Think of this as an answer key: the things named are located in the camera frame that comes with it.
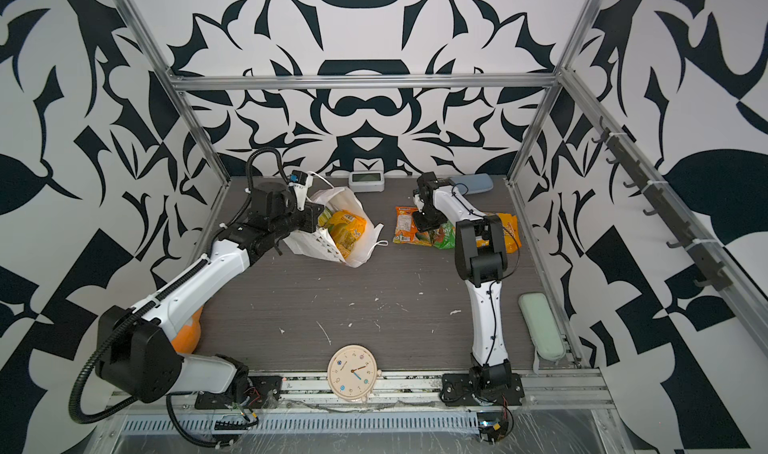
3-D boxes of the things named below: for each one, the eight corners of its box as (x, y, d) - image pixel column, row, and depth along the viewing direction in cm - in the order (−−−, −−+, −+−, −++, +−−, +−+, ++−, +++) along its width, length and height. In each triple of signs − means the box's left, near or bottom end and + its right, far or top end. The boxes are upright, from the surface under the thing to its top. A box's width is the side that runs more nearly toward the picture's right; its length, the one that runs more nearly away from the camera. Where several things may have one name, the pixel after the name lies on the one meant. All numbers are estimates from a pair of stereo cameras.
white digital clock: (349, 192, 119) (348, 183, 115) (351, 179, 123) (350, 171, 120) (384, 192, 119) (384, 183, 115) (384, 180, 123) (384, 171, 120)
